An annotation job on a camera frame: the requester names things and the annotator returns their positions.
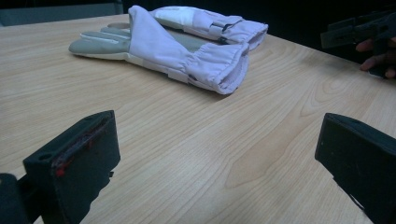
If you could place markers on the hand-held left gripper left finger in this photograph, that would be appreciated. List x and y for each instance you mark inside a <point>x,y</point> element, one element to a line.
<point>81,161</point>

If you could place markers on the light purple glove grey fingers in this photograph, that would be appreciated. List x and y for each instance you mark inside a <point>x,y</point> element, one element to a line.
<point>218,26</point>
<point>162,49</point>

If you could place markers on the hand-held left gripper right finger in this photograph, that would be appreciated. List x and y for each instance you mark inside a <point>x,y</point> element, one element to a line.
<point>361,161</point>

